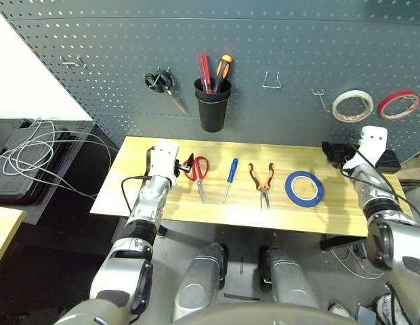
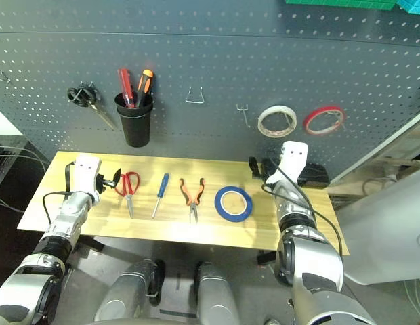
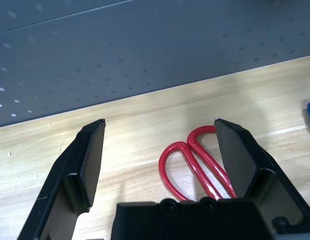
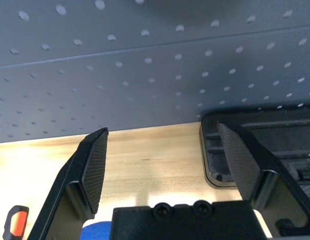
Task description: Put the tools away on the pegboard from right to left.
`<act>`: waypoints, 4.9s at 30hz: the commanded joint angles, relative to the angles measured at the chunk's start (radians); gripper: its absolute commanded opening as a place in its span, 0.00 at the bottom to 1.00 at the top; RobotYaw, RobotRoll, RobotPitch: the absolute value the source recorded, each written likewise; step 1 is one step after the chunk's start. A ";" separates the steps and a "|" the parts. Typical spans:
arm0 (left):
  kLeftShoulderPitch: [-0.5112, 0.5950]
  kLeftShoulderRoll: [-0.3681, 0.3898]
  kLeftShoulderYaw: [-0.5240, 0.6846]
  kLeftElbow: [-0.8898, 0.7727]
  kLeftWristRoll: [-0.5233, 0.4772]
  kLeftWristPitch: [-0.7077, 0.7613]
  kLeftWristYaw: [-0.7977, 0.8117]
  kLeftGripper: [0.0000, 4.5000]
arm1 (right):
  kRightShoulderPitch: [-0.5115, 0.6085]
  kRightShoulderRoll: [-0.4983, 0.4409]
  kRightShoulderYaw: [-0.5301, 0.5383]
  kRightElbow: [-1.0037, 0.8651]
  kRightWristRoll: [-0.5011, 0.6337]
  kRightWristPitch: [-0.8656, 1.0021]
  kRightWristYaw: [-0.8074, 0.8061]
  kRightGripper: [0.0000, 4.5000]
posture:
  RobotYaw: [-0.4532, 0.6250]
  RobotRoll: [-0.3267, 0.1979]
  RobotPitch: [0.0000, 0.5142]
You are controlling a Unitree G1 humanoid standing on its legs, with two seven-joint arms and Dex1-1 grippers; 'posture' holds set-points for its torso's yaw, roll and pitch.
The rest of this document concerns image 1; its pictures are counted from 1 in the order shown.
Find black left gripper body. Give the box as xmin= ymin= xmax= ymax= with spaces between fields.
xmin=173 ymin=158 xmax=194 ymax=179

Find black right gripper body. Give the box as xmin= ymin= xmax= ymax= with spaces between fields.
xmin=328 ymin=144 xmax=358 ymax=169

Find red handled scissors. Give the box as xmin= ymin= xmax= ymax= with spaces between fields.
xmin=182 ymin=155 xmax=210 ymax=204

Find blue screwdriver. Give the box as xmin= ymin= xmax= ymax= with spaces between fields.
xmin=222 ymin=157 xmax=240 ymax=204

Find blue tape roll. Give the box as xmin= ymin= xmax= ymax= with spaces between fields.
xmin=284 ymin=170 xmax=327 ymax=209

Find orange black pliers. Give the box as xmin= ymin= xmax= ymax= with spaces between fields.
xmin=247 ymin=162 xmax=276 ymax=211

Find dark grey metal pegboard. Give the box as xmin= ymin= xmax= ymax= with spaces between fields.
xmin=0 ymin=0 xmax=420 ymax=165

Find black tool case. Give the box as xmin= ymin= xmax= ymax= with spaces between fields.
xmin=375 ymin=148 xmax=401 ymax=175

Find black plastic cup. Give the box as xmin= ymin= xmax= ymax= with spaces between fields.
xmin=194 ymin=77 xmax=233 ymax=133

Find white tape roll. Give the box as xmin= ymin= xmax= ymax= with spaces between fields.
xmin=331 ymin=89 xmax=375 ymax=123

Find red tape roll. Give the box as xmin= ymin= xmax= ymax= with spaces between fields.
xmin=377 ymin=89 xmax=420 ymax=123

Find silver left robot leg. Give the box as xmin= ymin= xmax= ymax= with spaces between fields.
xmin=171 ymin=242 xmax=230 ymax=321

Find silver robot leg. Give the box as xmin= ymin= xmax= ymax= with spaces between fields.
xmin=171 ymin=242 xmax=230 ymax=321
xmin=258 ymin=246 xmax=321 ymax=311

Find black low cabinet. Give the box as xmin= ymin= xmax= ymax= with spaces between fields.
xmin=0 ymin=117 xmax=120 ymax=226

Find silver right robot leg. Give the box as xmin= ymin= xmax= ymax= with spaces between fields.
xmin=258 ymin=246 xmax=321 ymax=311

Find grey robot torso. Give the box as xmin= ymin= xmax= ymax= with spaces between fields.
xmin=54 ymin=300 xmax=362 ymax=325

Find white sneaker black laces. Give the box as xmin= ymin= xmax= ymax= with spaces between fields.
xmin=371 ymin=291 xmax=420 ymax=325

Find light wooden side table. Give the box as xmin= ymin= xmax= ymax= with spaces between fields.
xmin=0 ymin=205 xmax=28 ymax=272

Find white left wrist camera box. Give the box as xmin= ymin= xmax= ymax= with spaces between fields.
xmin=152 ymin=141 xmax=182 ymax=181

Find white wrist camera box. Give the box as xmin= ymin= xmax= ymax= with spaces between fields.
xmin=343 ymin=125 xmax=389 ymax=171
xmin=152 ymin=141 xmax=182 ymax=181

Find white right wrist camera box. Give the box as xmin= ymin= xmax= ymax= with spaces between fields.
xmin=343 ymin=125 xmax=389 ymax=171

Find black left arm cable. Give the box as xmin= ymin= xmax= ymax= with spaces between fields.
xmin=121 ymin=146 xmax=157 ymax=218

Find metal wire pliers holder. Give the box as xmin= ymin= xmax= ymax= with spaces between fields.
xmin=261 ymin=70 xmax=283 ymax=90

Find black handled scissors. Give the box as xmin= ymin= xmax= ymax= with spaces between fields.
xmin=144 ymin=66 xmax=190 ymax=116

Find orange black handled screwdriver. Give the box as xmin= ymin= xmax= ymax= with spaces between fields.
xmin=212 ymin=53 xmax=234 ymax=94

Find white floor cables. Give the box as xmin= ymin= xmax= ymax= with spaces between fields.
xmin=331 ymin=242 xmax=387 ymax=280

